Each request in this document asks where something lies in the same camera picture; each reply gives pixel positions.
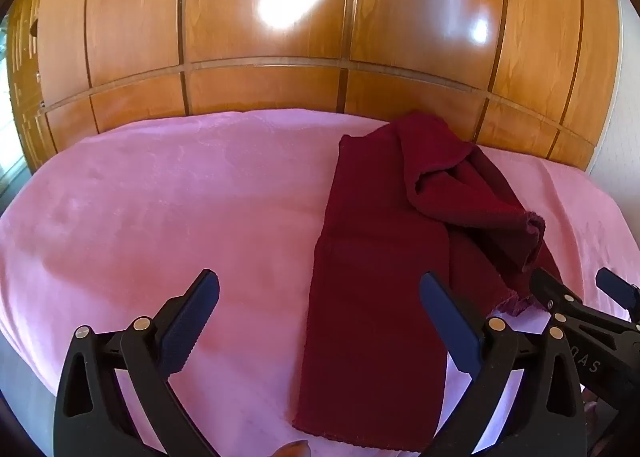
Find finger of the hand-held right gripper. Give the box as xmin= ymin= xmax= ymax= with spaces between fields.
xmin=529 ymin=268 xmax=582 ymax=319
xmin=596 ymin=266 xmax=640 ymax=311

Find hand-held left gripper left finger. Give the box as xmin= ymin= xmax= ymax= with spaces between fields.
xmin=54 ymin=269 xmax=221 ymax=457

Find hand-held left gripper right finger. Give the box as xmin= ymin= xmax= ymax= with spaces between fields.
xmin=419 ymin=271 xmax=587 ymax=457

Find dark red garment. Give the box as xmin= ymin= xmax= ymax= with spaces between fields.
xmin=290 ymin=111 xmax=561 ymax=453

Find pink blanket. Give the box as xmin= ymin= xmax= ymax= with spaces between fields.
xmin=0 ymin=108 xmax=636 ymax=457

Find window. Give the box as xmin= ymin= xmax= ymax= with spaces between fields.
xmin=0 ymin=12 xmax=26 ymax=198

